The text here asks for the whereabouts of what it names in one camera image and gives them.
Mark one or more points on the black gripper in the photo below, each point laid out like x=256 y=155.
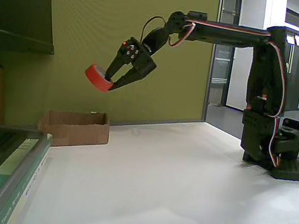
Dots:
x=140 y=65

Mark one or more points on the red tape roll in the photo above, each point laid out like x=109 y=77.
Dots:
x=94 y=78

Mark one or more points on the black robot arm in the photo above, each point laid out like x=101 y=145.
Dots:
x=231 y=33

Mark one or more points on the open cardboard box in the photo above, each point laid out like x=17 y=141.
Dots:
x=77 y=131

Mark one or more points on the green partition panel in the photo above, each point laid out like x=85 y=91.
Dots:
x=93 y=36

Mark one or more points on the grey partition frame post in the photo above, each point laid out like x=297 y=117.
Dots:
x=210 y=76

